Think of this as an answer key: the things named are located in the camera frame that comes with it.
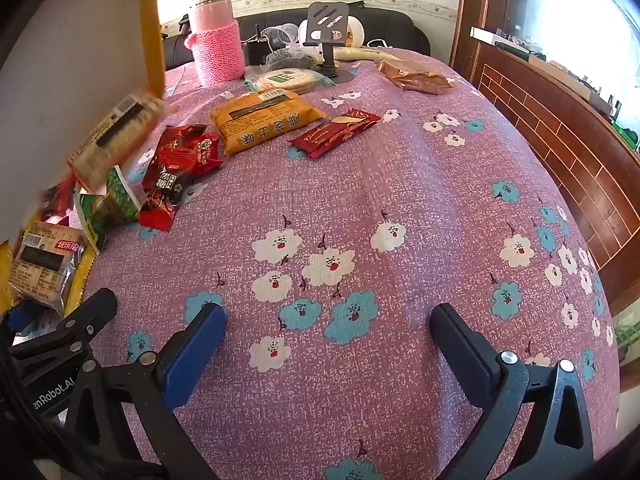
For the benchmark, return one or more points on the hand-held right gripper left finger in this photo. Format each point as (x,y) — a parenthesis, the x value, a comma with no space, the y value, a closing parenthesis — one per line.
(195,355)

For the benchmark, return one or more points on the beige cracker packet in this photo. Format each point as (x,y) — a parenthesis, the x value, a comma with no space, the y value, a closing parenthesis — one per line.
(115,135)

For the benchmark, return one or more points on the cream long bundle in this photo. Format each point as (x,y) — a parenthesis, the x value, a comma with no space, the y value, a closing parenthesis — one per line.
(365,53)

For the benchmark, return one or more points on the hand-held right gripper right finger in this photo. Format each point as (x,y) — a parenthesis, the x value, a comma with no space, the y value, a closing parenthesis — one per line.
(465,350)

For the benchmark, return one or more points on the black phone stand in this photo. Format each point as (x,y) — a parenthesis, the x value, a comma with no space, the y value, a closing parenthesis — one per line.
(325,22)

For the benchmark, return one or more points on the shiny red candy packet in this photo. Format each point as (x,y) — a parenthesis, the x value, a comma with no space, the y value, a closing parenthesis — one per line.
(175,147)

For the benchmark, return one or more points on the red candy packet round logo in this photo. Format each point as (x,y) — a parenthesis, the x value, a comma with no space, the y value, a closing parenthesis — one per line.
(207,155)

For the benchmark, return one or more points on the clear plastic bag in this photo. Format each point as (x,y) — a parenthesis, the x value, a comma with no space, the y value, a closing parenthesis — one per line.
(287,59)

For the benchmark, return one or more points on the wooden door frame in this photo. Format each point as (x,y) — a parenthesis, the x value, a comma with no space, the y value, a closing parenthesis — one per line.
(470,0)

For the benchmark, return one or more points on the black sofa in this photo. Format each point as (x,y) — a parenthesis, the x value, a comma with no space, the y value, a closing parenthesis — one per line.
(390,27)

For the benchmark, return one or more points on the window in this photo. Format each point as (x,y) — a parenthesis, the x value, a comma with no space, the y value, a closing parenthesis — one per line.
(575,5)

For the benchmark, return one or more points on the black red candy packet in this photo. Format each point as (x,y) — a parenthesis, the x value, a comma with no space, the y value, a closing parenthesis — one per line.
(165,185)

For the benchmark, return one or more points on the purple floral tablecloth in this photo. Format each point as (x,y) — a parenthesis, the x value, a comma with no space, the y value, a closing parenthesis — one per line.
(350,220)

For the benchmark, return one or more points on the pink thermos with knit sleeve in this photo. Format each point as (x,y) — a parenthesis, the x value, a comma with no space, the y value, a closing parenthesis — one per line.
(215,45)

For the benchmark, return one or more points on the yellow edged cracker packet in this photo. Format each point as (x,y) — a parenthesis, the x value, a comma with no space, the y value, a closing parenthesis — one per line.
(45,265)

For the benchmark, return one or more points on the wooden brick pattern cabinet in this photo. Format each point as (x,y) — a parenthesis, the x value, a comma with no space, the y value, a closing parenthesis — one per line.
(560,140)

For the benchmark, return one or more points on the orange snack packet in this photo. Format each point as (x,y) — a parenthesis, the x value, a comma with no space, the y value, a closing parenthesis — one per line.
(260,120)

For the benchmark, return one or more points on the dark red snack packet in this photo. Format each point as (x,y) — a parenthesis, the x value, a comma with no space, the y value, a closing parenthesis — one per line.
(335,132)

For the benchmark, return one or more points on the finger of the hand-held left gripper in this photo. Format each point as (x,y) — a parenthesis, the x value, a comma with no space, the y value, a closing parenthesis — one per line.
(21,316)
(95,310)

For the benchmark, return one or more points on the green snack packet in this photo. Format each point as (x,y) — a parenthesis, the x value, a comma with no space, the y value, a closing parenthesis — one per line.
(90,222)
(120,197)

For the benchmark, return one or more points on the white long box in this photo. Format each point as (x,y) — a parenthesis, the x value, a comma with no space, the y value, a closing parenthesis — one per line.
(500,39)

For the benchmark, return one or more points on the brown foil packet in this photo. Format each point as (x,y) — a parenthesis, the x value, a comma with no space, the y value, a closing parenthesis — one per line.
(417,77)

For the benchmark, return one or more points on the round cracker packet green label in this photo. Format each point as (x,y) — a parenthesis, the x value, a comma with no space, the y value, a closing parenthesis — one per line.
(292,80)

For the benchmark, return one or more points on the green patterned bag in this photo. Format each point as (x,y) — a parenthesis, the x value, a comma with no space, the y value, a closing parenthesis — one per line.
(627,335)

